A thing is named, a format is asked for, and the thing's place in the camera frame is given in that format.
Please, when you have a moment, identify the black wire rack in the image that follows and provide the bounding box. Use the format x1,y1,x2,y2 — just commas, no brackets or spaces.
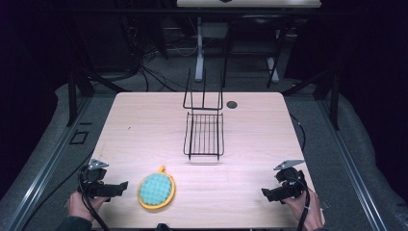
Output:
182,67,225,162

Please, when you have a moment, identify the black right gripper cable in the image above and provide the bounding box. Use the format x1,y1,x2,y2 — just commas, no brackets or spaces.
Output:
282,174,312,231

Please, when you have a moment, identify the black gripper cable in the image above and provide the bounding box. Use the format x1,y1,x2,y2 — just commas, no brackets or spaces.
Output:
282,174,312,231
77,165,111,231

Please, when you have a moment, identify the black metal frame stand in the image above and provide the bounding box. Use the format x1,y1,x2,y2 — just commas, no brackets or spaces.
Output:
62,18,133,128
281,65,342,131

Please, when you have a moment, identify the person's left hand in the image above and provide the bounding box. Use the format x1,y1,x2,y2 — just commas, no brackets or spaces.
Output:
67,191,111,223

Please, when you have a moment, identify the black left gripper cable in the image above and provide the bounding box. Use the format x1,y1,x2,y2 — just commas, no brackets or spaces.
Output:
77,165,111,231

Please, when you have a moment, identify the black cable beside table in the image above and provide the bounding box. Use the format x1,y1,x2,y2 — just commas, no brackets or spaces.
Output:
289,113,307,152

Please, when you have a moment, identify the grey metal floor rail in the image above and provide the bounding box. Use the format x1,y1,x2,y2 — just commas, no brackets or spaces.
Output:
317,98,390,231
5,95,94,231

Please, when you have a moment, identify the person's right hand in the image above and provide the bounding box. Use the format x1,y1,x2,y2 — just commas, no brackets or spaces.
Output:
281,188,325,231

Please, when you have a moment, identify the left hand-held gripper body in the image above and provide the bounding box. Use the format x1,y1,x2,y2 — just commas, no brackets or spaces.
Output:
78,158,114,199

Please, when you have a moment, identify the bundle of floor cables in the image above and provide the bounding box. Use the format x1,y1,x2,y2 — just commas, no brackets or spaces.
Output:
126,15,200,94

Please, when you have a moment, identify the black chair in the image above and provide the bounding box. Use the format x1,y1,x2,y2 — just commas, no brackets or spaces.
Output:
221,14,291,90

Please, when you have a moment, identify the white desk leg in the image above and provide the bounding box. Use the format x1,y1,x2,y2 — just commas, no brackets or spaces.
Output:
267,29,281,85
194,16,207,83

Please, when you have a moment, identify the yellow teal round pot holder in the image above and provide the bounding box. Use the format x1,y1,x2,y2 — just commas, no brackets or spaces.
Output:
137,165,177,211

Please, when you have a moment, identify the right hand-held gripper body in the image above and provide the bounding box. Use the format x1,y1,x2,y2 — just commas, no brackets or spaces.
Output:
272,159,308,199

